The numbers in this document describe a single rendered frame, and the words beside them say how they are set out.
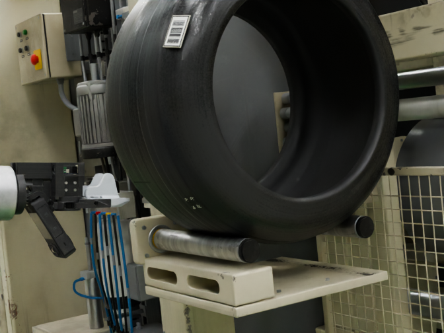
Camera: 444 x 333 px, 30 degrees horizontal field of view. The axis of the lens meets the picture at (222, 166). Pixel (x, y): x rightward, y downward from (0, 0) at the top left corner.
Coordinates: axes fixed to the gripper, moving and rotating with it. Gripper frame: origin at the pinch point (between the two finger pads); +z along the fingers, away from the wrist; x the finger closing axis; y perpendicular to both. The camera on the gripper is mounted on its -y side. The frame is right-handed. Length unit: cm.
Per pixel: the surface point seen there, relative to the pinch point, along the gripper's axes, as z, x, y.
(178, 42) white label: 5.0, -11.6, 27.6
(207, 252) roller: 18.7, 1.5, -9.7
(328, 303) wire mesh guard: 70, 28, -27
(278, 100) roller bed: 62, 39, 24
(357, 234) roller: 47.0, -9.2, -6.7
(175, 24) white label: 5.4, -9.7, 30.9
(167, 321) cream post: 29, 36, -29
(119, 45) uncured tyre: 3.5, 8.9, 29.6
